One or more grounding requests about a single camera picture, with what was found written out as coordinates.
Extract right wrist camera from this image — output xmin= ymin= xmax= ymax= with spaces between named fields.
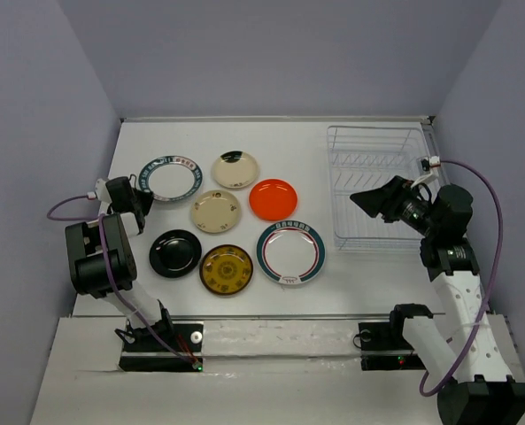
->
xmin=411 ymin=156 xmax=441 ymax=188

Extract cream plate black brush mark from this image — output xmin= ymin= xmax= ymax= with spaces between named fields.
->
xmin=212 ymin=151 xmax=259 ymax=189

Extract brown yellow patterned plate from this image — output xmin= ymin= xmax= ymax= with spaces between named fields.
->
xmin=199 ymin=244 xmax=253 ymax=297

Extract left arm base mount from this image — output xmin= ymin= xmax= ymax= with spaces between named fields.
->
xmin=115 ymin=321 xmax=205 ymax=373

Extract white wire dish rack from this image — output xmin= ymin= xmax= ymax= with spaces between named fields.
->
xmin=327 ymin=125 xmax=433 ymax=252

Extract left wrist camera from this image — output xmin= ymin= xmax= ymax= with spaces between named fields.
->
xmin=87 ymin=179 xmax=112 ymax=204

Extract orange plate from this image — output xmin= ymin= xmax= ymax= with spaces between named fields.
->
xmin=249 ymin=178 xmax=298 ymax=221

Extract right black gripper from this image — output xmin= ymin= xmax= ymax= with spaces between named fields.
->
xmin=349 ymin=174 xmax=440 ymax=237

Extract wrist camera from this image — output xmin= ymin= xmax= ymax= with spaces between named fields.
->
xmin=411 ymin=156 xmax=441 ymax=188
xmin=87 ymin=179 xmax=112 ymax=204

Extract cream plate small motifs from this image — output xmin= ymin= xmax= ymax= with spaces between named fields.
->
xmin=191 ymin=189 xmax=242 ymax=234

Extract white plate teal red rim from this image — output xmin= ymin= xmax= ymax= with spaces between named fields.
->
xmin=256 ymin=220 xmax=327 ymax=287

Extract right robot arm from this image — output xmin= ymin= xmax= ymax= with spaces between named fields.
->
xmin=350 ymin=176 xmax=525 ymax=424

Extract white plate dark green rim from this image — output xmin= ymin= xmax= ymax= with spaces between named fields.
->
xmin=137 ymin=155 xmax=204 ymax=203

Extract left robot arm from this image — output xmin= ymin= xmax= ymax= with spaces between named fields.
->
xmin=65 ymin=176 xmax=176 ymax=353

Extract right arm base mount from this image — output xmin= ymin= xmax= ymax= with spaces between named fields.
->
xmin=352 ymin=321 xmax=425 ymax=372

